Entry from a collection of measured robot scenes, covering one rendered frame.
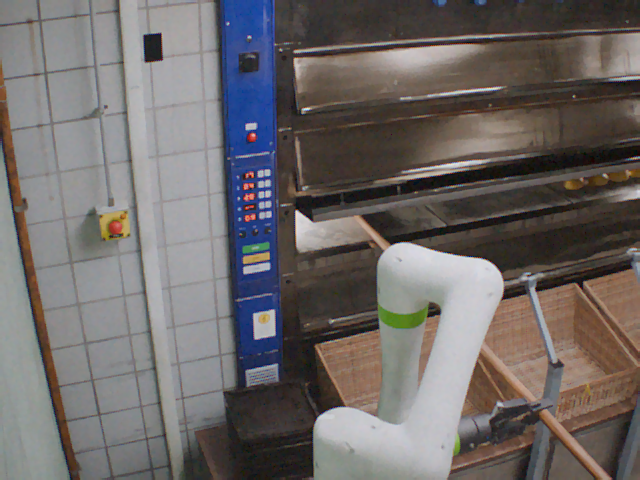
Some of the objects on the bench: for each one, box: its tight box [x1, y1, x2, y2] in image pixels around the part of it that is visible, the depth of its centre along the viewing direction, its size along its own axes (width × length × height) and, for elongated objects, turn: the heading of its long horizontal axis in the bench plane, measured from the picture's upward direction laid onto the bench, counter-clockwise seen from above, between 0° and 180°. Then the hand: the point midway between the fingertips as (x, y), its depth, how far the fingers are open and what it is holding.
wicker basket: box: [474, 283, 640, 436], centre depth 312 cm, size 49×56×28 cm
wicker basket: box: [314, 315, 505, 458], centre depth 292 cm, size 49×56×28 cm
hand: (538, 411), depth 208 cm, fingers closed on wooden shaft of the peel, 3 cm apart
